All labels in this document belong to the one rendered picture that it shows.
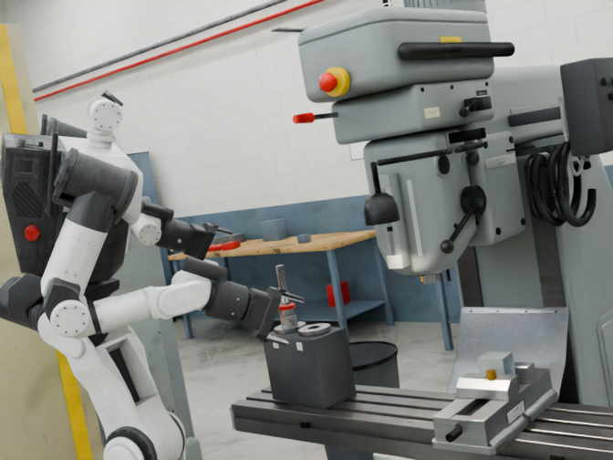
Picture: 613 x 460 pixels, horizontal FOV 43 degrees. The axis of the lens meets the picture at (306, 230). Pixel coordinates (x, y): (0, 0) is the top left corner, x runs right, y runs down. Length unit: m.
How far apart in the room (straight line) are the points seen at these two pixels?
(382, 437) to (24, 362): 1.59
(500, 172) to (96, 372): 1.06
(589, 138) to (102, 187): 1.06
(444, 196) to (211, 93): 6.87
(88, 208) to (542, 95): 1.23
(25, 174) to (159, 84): 7.42
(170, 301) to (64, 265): 0.23
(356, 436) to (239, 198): 6.51
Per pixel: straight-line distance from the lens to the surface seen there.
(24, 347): 3.11
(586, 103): 1.85
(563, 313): 2.14
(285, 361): 2.16
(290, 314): 2.16
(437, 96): 1.74
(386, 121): 1.71
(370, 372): 3.73
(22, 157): 1.78
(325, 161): 7.49
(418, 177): 1.73
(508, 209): 1.95
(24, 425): 3.14
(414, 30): 1.69
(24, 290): 2.00
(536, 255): 2.14
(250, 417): 2.26
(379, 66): 1.61
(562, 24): 6.23
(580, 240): 2.15
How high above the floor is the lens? 1.61
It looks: 5 degrees down
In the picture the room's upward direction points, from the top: 10 degrees counter-clockwise
